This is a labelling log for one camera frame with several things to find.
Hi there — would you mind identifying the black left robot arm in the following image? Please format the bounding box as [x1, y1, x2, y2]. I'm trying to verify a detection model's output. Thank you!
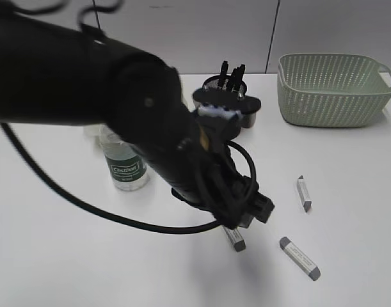
[0, 1, 275, 235]

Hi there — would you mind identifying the clear water bottle green label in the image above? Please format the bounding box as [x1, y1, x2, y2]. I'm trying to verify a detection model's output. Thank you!
[99, 125, 149, 191]

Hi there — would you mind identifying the black marker pen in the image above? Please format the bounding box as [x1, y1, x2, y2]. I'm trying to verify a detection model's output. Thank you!
[218, 60, 228, 90]
[226, 67, 238, 92]
[233, 64, 246, 92]

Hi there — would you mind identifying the grey white eraser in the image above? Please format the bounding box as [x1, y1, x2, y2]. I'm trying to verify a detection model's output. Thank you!
[279, 237, 321, 281]
[296, 175, 312, 213]
[223, 226, 246, 252]

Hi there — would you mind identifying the black mesh pen holder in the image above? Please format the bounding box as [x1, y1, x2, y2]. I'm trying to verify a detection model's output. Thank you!
[203, 75, 256, 139]

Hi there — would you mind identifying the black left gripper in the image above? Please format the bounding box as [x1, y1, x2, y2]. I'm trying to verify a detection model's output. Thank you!
[195, 116, 275, 229]

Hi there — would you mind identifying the pale green plastic basket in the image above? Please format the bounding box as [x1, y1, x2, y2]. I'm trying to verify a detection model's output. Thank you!
[277, 53, 391, 128]

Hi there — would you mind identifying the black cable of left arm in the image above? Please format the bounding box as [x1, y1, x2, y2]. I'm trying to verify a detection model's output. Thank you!
[0, 122, 259, 235]

